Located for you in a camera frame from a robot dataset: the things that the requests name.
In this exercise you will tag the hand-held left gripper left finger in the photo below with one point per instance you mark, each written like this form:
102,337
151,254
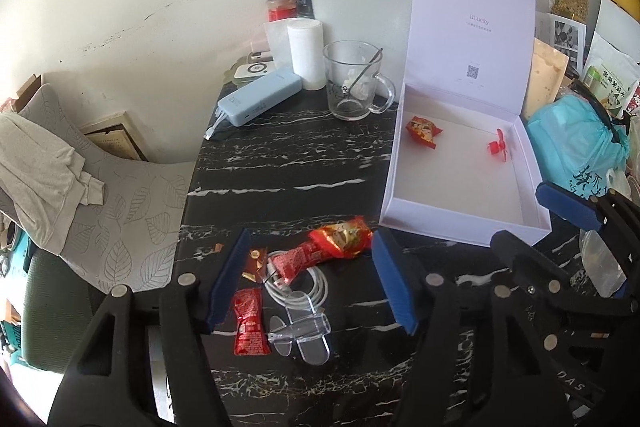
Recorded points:
230,277

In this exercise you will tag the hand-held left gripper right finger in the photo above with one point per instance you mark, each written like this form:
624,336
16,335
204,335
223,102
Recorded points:
395,282

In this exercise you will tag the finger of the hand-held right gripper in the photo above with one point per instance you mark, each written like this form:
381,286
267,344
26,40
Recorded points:
570,207
530,262

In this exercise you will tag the red snack packet white print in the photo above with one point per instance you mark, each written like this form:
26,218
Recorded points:
248,322

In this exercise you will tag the white gift box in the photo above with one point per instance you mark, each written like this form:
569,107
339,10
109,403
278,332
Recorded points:
450,32

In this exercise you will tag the small candy wrapper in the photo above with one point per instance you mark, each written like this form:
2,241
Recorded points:
255,259

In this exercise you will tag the clear plastic bag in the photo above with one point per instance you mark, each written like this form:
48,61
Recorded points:
600,262

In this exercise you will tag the long red snack packet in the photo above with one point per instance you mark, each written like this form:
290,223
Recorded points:
295,259

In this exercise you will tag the large red yellow snack packet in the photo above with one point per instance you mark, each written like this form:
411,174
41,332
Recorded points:
342,237

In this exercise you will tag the teal plastic bag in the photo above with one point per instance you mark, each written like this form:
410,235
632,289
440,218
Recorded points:
565,132

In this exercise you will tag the small red fan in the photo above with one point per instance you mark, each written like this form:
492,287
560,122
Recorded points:
497,147

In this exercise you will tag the black glasses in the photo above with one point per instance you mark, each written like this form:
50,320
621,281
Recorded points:
600,104

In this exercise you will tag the leaf pattern chair cushion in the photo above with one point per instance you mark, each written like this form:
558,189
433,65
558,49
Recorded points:
140,217

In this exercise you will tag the tan pouch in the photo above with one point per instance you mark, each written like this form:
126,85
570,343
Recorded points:
545,77

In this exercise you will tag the green and white packet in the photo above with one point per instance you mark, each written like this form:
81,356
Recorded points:
607,77

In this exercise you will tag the black and white printed paper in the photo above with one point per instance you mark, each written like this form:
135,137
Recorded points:
567,32

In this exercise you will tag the green chair seat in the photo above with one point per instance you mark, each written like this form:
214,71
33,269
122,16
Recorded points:
55,307

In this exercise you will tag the glass mug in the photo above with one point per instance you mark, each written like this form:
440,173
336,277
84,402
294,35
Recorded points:
350,109

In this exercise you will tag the light blue power bank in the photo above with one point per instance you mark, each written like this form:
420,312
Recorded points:
260,97

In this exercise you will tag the white board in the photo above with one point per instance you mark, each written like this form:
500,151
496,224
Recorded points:
617,22

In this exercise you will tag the white device with round mark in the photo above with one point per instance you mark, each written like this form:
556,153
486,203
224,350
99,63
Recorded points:
255,71

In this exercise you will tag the teal box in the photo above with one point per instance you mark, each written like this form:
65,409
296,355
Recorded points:
12,267

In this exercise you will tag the metal spoon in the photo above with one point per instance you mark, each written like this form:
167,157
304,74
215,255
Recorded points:
367,64

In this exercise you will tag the beige garment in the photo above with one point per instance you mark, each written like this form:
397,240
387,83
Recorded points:
35,167

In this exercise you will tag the white cylindrical canister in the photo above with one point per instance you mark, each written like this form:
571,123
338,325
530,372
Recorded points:
305,57

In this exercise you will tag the red lid jar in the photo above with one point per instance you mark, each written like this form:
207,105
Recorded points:
281,4

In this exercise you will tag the pale blue panel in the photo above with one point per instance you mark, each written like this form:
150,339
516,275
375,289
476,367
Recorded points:
360,2

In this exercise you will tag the wooden frame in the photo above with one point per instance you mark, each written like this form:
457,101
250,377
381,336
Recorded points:
117,142

